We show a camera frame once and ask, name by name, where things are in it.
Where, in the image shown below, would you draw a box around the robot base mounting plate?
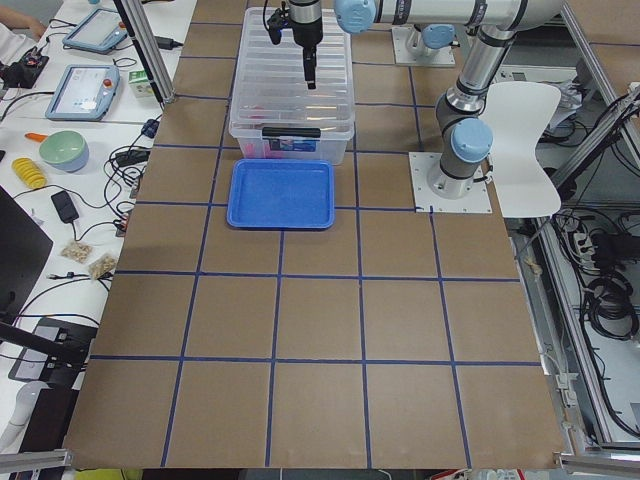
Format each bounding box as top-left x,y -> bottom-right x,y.
408,152 -> 492,214

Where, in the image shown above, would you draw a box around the teach pendant tablet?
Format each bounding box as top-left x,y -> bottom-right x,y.
45,65 -> 120,121
62,8 -> 128,54

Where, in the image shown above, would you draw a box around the yellow toy corn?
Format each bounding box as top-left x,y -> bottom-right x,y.
11,157 -> 47,190

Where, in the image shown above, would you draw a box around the aluminium frame post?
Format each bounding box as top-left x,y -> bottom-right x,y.
114,0 -> 175,105

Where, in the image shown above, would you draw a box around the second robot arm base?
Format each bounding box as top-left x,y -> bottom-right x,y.
391,24 -> 456,68

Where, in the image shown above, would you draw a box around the black power adapter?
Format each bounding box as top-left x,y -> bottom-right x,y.
51,191 -> 79,224

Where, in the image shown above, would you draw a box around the black box latch handle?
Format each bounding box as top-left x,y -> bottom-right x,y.
261,126 -> 321,139

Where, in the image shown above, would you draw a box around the blue plastic tray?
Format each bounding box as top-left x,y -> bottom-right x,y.
227,159 -> 335,230

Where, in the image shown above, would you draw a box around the near teach pendant tablet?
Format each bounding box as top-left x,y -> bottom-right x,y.
45,65 -> 120,121

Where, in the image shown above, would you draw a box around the green white carton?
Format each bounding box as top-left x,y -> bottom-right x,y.
127,70 -> 154,98

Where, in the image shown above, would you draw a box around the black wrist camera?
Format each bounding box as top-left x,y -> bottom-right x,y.
265,8 -> 291,45

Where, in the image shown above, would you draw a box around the clear plastic box lid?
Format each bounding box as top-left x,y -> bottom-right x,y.
229,7 -> 357,141

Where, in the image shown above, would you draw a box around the green blue bowl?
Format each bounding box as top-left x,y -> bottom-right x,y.
39,130 -> 89,173

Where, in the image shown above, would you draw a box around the clear plastic storage box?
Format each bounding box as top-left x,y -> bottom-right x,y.
229,7 -> 357,167

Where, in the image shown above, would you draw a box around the white plastic chair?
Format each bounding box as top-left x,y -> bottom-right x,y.
480,81 -> 561,218

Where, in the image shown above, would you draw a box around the far teach pendant tablet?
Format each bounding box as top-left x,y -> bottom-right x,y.
62,8 -> 128,54

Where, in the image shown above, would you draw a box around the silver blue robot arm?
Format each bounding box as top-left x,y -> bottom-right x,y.
334,0 -> 564,199

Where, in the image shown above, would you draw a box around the orange toy carrot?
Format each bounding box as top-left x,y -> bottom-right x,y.
25,132 -> 48,143

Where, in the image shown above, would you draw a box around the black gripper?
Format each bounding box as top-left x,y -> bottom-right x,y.
289,0 -> 322,89

